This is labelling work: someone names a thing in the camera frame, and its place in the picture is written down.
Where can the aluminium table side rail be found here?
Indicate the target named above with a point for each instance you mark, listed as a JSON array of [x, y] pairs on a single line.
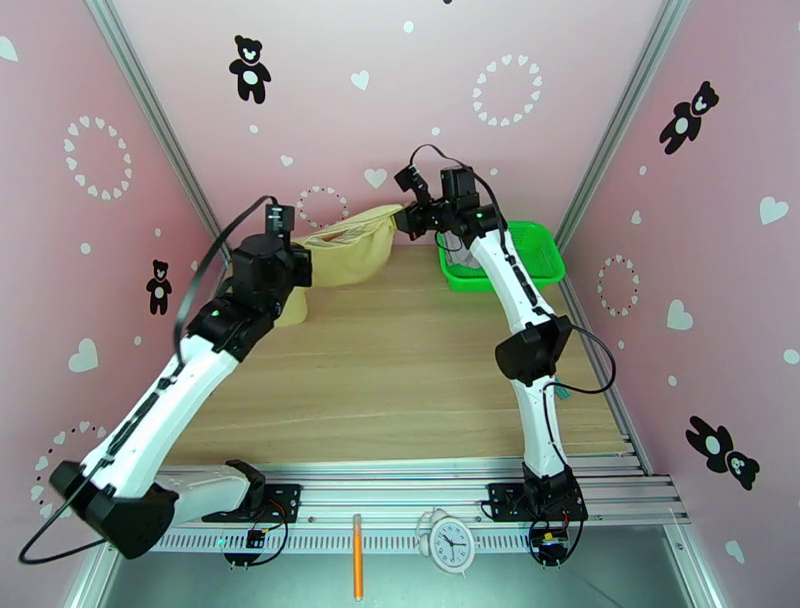
[[615, 412]]

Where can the small teal object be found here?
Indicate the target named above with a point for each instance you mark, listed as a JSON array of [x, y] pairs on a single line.
[[561, 394]]

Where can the green plastic basket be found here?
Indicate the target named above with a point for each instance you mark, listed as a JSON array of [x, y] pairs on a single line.
[[531, 250]]

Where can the orange pen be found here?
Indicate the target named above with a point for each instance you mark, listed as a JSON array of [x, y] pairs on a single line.
[[357, 562]]

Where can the white alarm clock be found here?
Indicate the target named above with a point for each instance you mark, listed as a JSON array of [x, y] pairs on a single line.
[[450, 542]]

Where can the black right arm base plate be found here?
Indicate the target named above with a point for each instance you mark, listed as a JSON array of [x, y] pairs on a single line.
[[503, 500]]

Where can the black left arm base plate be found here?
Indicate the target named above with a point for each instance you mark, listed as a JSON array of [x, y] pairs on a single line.
[[284, 500]]

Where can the small black circuit board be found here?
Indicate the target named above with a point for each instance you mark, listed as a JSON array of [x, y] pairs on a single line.
[[550, 542], [255, 537]]

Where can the perforated metal strip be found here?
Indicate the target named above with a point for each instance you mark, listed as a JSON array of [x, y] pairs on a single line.
[[312, 540]]

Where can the aluminium front rail platform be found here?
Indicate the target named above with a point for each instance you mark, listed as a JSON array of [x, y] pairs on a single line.
[[387, 494]]

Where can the cream yellow garment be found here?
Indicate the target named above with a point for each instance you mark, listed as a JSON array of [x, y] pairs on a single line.
[[350, 250]]

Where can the aluminium corner post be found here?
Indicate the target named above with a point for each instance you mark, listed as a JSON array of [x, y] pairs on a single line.
[[157, 125], [617, 125]]

